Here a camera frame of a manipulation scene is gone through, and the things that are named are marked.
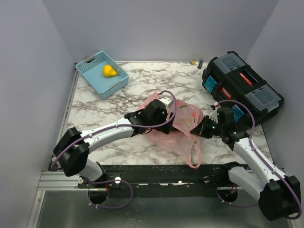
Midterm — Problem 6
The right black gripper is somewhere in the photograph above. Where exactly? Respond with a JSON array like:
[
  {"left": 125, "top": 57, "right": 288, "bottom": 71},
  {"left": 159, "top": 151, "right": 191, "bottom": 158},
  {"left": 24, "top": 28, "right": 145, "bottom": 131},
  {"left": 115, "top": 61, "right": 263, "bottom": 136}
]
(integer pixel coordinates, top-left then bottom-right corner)
[{"left": 190, "top": 115, "right": 225, "bottom": 139}]

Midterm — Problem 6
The pink plastic bag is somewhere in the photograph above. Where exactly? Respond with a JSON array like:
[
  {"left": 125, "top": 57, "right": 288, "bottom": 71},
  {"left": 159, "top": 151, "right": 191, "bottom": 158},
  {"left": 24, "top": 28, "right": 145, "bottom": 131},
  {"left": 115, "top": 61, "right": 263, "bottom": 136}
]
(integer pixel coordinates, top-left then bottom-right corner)
[{"left": 146, "top": 99, "right": 204, "bottom": 169}]

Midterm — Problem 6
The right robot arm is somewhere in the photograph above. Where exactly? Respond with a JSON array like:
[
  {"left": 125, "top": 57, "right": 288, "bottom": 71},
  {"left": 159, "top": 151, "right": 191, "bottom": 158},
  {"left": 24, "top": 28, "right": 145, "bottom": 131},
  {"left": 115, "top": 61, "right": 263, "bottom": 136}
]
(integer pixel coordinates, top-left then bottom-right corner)
[{"left": 190, "top": 107, "right": 302, "bottom": 221}]

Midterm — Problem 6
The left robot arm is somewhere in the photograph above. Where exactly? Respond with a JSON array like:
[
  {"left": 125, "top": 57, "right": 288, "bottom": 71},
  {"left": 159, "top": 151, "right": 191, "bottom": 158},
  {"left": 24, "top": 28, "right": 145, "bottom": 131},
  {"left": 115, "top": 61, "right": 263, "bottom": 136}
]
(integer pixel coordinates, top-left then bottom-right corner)
[{"left": 53, "top": 96, "right": 174, "bottom": 188}]

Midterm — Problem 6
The yellow fake pear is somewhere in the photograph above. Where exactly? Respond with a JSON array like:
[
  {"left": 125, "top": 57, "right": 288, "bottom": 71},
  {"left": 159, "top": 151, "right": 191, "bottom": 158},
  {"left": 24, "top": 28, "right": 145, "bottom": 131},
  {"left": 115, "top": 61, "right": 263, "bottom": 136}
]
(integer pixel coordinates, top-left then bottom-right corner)
[{"left": 103, "top": 65, "right": 118, "bottom": 77}]

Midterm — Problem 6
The black toolbox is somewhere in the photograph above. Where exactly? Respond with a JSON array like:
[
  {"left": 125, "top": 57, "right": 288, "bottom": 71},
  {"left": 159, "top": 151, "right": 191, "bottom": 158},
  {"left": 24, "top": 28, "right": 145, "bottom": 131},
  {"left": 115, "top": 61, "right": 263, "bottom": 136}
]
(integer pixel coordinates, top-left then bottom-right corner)
[{"left": 202, "top": 51, "right": 285, "bottom": 127}]

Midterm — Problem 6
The small yellow black object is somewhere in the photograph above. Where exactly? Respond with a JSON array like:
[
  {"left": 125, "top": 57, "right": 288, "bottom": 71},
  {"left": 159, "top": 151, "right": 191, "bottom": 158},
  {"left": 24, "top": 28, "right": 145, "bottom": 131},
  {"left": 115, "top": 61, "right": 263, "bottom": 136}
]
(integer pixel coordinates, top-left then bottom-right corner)
[{"left": 190, "top": 60, "right": 204, "bottom": 69}]

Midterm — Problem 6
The blue plastic basket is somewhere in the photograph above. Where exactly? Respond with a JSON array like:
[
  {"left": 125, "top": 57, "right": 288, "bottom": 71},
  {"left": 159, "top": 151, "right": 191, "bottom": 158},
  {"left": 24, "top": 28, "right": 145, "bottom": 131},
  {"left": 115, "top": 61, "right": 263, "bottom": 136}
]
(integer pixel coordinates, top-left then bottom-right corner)
[{"left": 76, "top": 51, "right": 129, "bottom": 99}]

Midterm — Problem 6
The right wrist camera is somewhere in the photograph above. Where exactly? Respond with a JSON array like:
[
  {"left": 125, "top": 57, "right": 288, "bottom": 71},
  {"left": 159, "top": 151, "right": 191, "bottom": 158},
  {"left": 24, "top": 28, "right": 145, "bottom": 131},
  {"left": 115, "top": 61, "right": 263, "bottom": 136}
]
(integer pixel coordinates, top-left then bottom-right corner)
[{"left": 209, "top": 102, "right": 221, "bottom": 123}]

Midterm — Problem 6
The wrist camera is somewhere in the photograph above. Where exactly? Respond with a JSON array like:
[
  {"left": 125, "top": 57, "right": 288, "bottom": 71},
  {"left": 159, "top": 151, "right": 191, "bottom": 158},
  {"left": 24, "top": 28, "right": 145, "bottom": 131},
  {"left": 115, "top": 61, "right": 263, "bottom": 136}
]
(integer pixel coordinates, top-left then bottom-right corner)
[
  {"left": 159, "top": 95, "right": 174, "bottom": 112},
  {"left": 209, "top": 102, "right": 221, "bottom": 123}
]

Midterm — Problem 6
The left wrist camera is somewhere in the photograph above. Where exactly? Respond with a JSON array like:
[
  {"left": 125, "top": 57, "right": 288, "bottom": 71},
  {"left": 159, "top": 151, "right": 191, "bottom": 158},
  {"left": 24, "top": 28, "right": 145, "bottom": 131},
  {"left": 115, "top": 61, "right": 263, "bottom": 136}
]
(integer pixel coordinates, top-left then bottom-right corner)
[{"left": 159, "top": 95, "right": 174, "bottom": 112}]

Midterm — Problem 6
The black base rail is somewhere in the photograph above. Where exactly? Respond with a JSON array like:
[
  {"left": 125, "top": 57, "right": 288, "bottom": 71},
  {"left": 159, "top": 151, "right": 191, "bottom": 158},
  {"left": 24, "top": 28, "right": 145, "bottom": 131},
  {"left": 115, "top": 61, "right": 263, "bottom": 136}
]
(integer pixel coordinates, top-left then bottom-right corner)
[{"left": 78, "top": 161, "right": 238, "bottom": 198}]

